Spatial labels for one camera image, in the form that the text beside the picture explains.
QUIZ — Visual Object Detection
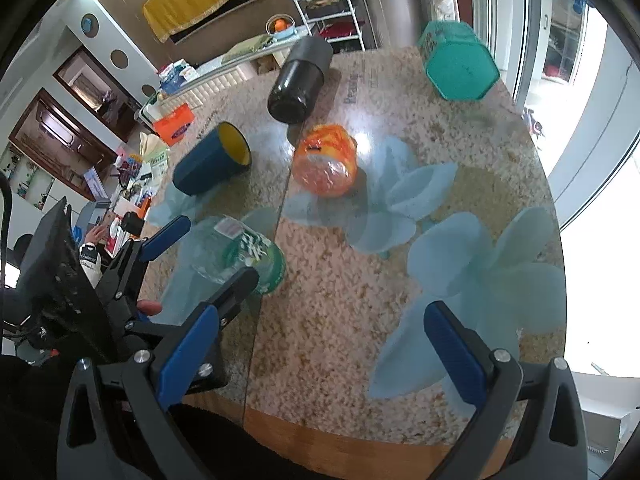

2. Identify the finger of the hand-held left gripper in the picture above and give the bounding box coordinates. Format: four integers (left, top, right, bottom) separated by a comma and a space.
190, 267, 260, 394
131, 215, 193, 267

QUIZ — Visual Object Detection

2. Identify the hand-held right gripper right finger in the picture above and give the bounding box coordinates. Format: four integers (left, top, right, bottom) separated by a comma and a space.
423, 301, 587, 480

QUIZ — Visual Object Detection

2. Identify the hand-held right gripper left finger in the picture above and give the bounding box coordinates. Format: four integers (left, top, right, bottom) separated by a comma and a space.
56, 305, 221, 480

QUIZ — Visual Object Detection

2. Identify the clear cup with green label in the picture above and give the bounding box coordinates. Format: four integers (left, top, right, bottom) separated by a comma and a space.
191, 214, 287, 297

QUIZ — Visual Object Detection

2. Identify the blue cup with yellow inside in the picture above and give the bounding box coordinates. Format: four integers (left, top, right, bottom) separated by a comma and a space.
172, 121, 253, 198

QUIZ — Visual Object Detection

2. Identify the teal hexagonal cup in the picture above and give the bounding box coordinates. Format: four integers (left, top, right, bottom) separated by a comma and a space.
417, 19, 501, 101

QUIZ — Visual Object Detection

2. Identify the orange tissue box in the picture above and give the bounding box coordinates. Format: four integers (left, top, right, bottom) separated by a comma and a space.
152, 103, 196, 147

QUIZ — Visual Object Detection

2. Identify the brown wooden cabinet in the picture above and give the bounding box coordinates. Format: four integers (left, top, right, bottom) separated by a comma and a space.
9, 46, 152, 201

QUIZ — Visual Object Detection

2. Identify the person's dark clothing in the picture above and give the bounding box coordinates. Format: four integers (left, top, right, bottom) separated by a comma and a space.
0, 354, 321, 480

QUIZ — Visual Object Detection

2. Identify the blue and white box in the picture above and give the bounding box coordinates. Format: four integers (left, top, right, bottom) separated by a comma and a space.
158, 60, 197, 92

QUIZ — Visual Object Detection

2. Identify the cardboard box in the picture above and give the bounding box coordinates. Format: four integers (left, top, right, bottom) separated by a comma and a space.
582, 409, 633, 457

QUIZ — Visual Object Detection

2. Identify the white side table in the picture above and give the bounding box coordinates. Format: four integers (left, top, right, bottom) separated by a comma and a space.
150, 24, 317, 111

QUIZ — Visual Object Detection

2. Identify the black cylindrical bottle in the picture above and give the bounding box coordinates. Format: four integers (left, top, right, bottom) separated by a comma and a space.
267, 37, 334, 125

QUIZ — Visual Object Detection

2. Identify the green folded cloth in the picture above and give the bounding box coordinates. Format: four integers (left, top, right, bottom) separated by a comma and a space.
221, 33, 277, 64

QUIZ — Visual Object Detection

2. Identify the bowl with orange fruit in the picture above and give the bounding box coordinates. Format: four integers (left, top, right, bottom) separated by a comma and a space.
266, 15, 295, 37

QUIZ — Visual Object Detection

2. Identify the white wire shelf rack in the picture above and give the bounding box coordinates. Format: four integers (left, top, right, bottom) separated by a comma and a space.
287, 0, 367, 54

